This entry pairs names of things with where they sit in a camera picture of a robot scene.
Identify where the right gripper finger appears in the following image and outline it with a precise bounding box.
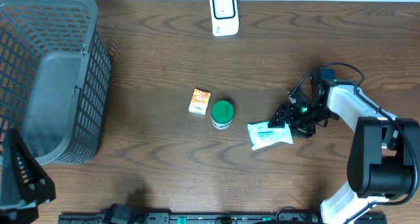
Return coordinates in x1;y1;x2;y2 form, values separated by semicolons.
290;125;315;138
268;104;289;128

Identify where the white wet wipes pack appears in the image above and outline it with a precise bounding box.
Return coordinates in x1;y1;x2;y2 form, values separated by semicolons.
247;122;293;150

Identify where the green lid white jar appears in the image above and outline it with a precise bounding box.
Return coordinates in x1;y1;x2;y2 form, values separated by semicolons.
211;101;234;130

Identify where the small orange box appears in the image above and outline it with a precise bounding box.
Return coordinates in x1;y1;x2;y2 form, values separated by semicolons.
188;88;211;115

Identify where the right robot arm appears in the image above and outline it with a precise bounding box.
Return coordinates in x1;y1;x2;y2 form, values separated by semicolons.
268;62;419;223

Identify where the white barcode scanner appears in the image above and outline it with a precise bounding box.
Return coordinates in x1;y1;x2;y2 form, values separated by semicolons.
209;0;240;37

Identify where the grey plastic mesh basket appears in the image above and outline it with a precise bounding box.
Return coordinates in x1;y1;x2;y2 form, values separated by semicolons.
1;0;112;164

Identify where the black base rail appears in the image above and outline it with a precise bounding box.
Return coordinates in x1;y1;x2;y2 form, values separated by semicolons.
58;203;323;224

